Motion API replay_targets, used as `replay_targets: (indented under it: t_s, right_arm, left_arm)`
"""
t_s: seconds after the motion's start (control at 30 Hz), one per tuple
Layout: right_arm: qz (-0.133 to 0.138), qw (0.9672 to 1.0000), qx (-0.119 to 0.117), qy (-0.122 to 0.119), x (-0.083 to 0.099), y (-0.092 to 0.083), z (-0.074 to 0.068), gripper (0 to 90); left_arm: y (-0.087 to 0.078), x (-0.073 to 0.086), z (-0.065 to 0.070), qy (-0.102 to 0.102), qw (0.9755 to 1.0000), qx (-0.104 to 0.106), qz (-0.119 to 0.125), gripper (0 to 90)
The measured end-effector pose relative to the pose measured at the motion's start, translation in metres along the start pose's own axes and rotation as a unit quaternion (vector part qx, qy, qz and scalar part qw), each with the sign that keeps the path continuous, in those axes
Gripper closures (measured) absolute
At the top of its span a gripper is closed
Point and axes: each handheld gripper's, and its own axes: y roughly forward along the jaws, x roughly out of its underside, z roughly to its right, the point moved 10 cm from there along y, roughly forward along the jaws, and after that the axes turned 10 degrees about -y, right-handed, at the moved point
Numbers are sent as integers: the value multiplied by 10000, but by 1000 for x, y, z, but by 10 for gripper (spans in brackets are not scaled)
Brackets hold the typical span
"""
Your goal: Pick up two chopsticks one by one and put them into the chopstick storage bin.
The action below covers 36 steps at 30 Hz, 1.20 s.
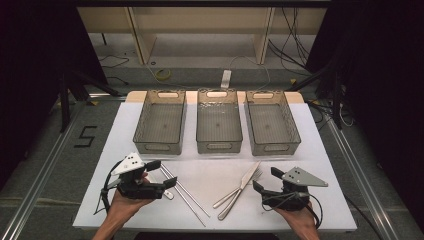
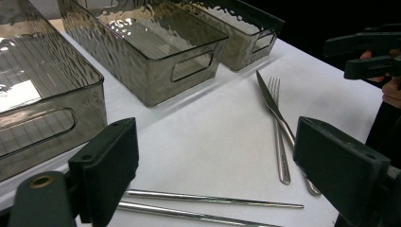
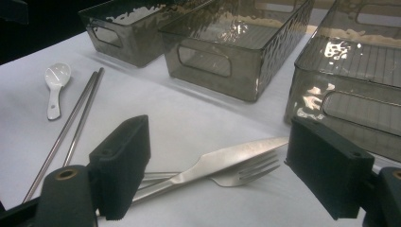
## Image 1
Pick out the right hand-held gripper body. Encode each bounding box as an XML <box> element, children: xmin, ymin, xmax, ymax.
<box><xmin>262</xmin><ymin>166</ymin><xmax>329</xmax><ymax>212</ymax></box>

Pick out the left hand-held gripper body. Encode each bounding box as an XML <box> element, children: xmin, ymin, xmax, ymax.
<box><xmin>107</xmin><ymin>152</ymin><xmax>167</xmax><ymax>200</ymax></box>

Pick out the metal table knife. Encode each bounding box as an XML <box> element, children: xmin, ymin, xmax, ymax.
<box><xmin>217</xmin><ymin>161</ymin><xmax>262</xmax><ymax>221</ymax></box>

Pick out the metal chopstick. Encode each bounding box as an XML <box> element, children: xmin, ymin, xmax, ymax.
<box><xmin>159</xmin><ymin>167</ymin><xmax>207</xmax><ymax>228</ymax></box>
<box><xmin>161</xmin><ymin>163</ymin><xmax>212</xmax><ymax>219</ymax></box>

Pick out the metal fork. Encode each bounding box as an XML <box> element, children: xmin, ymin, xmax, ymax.
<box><xmin>212</xmin><ymin>168</ymin><xmax>264</xmax><ymax>209</ymax></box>

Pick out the clear grey plastic bin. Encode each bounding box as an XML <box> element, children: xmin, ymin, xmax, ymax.
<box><xmin>195</xmin><ymin>87</ymin><xmax>244</xmax><ymax>155</ymax></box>
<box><xmin>244</xmin><ymin>89</ymin><xmax>302</xmax><ymax>157</ymax></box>
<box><xmin>132</xmin><ymin>89</ymin><xmax>187</xmax><ymax>155</ymax></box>

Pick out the person's left hand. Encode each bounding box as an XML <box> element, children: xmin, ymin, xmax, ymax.
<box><xmin>109</xmin><ymin>192</ymin><xmax>154</xmax><ymax>223</ymax></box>

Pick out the person's right hand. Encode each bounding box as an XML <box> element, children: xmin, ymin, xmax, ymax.
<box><xmin>273</xmin><ymin>203</ymin><xmax>318</xmax><ymax>231</ymax></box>

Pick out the yellow tape roll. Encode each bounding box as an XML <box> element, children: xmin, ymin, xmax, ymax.
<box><xmin>155</xmin><ymin>68</ymin><xmax>173</xmax><ymax>82</ymax></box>

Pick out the black metal stand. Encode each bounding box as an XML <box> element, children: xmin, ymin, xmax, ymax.
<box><xmin>285</xmin><ymin>61</ymin><xmax>345</xmax><ymax>130</ymax></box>
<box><xmin>58</xmin><ymin>70</ymin><xmax>123</xmax><ymax>133</ymax></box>

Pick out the white power strip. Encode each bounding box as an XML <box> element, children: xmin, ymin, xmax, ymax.
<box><xmin>220</xmin><ymin>69</ymin><xmax>233</xmax><ymax>90</ymax></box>

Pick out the dark curtain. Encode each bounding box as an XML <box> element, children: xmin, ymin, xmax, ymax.
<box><xmin>305</xmin><ymin>0</ymin><xmax>424</xmax><ymax>231</ymax></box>
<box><xmin>0</xmin><ymin>0</ymin><xmax>108</xmax><ymax>189</ymax></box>

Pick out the light wooden shelf unit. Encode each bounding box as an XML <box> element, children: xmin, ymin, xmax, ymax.
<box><xmin>76</xmin><ymin>6</ymin><xmax>328</xmax><ymax>66</ymax></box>

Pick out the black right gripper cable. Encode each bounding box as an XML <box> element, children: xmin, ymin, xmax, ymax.
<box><xmin>261</xmin><ymin>191</ymin><xmax>381</xmax><ymax>240</ymax></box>

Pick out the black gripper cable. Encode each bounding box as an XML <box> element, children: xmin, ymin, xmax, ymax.
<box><xmin>261</xmin><ymin>191</ymin><xmax>381</xmax><ymax>240</ymax></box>
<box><xmin>93</xmin><ymin>160</ymin><xmax>123</xmax><ymax>215</ymax></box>

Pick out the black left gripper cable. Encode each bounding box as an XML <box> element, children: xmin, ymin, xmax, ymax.
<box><xmin>93</xmin><ymin>160</ymin><xmax>123</xmax><ymax>215</ymax></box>

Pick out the aluminium floor rail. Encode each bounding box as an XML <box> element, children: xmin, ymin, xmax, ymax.
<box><xmin>0</xmin><ymin>99</ymin><xmax>92</xmax><ymax>240</ymax></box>
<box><xmin>327</xmin><ymin>118</ymin><xmax>401</xmax><ymax>240</ymax></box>

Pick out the white power cable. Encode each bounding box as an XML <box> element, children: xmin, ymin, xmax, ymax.
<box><xmin>229</xmin><ymin>55</ymin><xmax>272</xmax><ymax>92</ymax></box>

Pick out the thin black floor cable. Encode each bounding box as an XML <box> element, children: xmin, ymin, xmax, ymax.
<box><xmin>98</xmin><ymin>54</ymin><xmax>131</xmax><ymax>87</ymax></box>

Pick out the bundle of black cables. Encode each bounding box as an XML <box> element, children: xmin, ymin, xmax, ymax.
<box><xmin>267</xmin><ymin>7</ymin><xmax>312</xmax><ymax>77</ymax></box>

